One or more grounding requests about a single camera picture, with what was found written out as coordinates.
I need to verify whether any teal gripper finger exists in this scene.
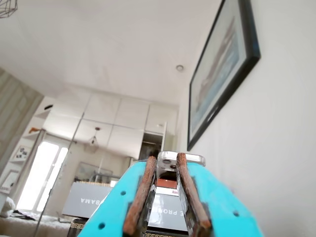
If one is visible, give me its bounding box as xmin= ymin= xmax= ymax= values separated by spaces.
xmin=176 ymin=152 xmax=264 ymax=237
xmin=78 ymin=156 xmax=158 ymax=237

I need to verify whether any large gray Obama book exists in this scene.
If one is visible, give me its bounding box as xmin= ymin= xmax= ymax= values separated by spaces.
xmin=61 ymin=181 xmax=191 ymax=233

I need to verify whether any leaning framed picture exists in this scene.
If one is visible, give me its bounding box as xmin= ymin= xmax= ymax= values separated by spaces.
xmin=75 ymin=161 xmax=114 ymax=185

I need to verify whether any white Baricco book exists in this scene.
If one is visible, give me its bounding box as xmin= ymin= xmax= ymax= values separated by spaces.
xmin=157 ymin=187 xmax=181 ymax=196

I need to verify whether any orange brown book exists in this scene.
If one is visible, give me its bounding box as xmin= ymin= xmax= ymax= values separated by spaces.
xmin=157 ymin=178 xmax=178 ymax=188

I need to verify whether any white smartphone clear case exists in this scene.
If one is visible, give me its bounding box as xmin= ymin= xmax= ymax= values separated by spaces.
xmin=157 ymin=150 xmax=206 ymax=181

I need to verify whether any white fluffy blanket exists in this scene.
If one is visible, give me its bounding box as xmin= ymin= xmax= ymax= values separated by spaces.
xmin=0 ymin=195 xmax=75 ymax=237

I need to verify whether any white framed black blot print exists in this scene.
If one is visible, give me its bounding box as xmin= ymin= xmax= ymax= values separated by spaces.
xmin=13 ymin=145 xmax=33 ymax=162

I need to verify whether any white framed text print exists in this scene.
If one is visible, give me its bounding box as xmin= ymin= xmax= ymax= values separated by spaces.
xmin=0 ymin=170 xmax=20 ymax=193

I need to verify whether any black framed wall picture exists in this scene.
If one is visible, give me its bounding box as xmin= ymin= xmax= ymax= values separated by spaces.
xmin=187 ymin=0 xmax=262 ymax=152

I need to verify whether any wire cage pendant lamp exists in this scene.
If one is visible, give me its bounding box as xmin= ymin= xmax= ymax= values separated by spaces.
xmin=0 ymin=0 xmax=19 ymax=19

